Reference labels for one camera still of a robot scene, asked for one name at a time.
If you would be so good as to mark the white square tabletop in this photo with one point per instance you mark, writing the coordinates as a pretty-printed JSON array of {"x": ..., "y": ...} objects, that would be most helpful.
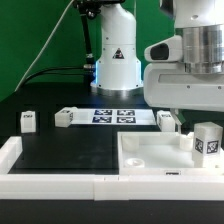
[{"x": 163, "y": 153}]

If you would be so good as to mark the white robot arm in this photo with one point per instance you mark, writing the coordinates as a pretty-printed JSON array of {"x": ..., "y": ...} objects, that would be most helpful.
[{"x": 185, "y": 67}]

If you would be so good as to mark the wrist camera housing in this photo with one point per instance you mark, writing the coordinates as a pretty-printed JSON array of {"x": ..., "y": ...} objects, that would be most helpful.
[{"x": 168, "y": 50}]

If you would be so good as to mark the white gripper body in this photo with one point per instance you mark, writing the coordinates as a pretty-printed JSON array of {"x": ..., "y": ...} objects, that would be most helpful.
[{"x": 167, "y": 85}]

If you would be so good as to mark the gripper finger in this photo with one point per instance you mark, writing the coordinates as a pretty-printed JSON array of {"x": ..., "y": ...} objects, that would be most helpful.
[{"x": 177, "y": 118}]

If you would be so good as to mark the white U-shaped obstacle fence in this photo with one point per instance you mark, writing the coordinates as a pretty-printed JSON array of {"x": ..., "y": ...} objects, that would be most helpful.
[{"x": 130, "y": 184}]

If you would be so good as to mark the white sheet with AprilTags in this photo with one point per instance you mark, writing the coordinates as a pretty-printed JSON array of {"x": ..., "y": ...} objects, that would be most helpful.
[{"x": 113, "y": 117}]

